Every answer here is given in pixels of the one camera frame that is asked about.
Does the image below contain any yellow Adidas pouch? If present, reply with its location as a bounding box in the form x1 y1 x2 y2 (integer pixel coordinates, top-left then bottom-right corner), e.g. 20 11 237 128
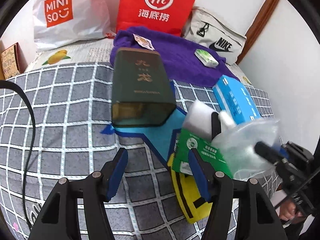
168 153 212 224

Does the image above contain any white mesh drawstring pouch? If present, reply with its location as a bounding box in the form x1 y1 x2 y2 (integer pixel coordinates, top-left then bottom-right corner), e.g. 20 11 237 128
212 118 280 181

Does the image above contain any green sachet packet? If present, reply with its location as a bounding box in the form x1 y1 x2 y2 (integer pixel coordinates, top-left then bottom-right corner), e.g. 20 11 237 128
171 128 233 179

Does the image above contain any green pocket tissue pack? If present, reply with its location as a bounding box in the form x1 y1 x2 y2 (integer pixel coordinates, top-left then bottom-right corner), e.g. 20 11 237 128
195 49 219 68

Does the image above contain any white sock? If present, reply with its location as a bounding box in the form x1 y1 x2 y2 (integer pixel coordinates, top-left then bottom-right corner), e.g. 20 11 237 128
218 110 236 132

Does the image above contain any person's right hand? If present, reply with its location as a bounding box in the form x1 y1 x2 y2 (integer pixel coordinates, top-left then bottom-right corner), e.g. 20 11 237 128
279 200 305 224

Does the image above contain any blue tissue pack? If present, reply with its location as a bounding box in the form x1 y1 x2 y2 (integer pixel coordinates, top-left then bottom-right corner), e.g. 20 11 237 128
213 75 261 125

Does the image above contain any grey checked blanket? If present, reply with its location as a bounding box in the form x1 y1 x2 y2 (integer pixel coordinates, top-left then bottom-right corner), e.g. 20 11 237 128
0 62 283 240

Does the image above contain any dark green tea tin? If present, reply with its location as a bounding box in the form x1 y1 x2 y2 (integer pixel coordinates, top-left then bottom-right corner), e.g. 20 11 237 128
111 47 176 127

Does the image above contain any purple towel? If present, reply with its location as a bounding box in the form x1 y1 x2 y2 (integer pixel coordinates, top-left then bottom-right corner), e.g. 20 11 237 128
110 26 238 87

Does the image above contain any beige Nike bag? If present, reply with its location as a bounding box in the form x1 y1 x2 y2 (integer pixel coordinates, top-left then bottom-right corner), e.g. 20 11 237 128
182 7 247 65

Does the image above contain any small patterned cardboard box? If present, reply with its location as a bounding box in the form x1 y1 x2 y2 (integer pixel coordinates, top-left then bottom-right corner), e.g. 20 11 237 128
1 43 21 80

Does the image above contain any white Miniso plastic bag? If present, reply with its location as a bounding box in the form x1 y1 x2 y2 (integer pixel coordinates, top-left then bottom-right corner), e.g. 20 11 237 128
33 0 115 52

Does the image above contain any red paper shopping bag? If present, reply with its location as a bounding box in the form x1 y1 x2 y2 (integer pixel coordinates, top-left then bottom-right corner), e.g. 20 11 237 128
116 0 195 36

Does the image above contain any brown wooden door frame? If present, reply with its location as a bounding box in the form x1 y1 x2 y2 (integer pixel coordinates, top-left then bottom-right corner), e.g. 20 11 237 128
236 0 280 64

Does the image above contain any black cable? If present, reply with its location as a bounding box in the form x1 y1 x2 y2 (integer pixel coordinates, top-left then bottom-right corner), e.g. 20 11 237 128
0 80 36 230

